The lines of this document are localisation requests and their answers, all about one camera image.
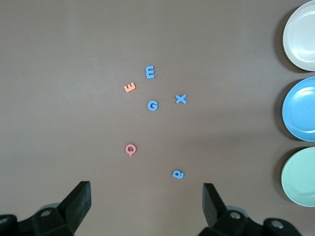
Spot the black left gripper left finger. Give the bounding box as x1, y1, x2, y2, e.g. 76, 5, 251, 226
0, 180, 92, 236

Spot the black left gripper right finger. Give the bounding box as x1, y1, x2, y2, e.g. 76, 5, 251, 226
198, 182, 301, 236

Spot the blue foam letter E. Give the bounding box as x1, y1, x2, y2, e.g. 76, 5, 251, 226
144, 65, 156, 80

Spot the pink foam letter Q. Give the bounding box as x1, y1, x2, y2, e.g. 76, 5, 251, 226
125, 143, 138, 157

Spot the green plate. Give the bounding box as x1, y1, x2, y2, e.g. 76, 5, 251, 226
281, 147, 315, 207

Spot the orange foam letter E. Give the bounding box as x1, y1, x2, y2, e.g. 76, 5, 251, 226
123, 82, 137, 93

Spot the blue plate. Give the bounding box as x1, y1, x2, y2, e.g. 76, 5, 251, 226
282, 76, 315, 142

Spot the beige plate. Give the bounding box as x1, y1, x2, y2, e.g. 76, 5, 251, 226
282, 0, 315, 72

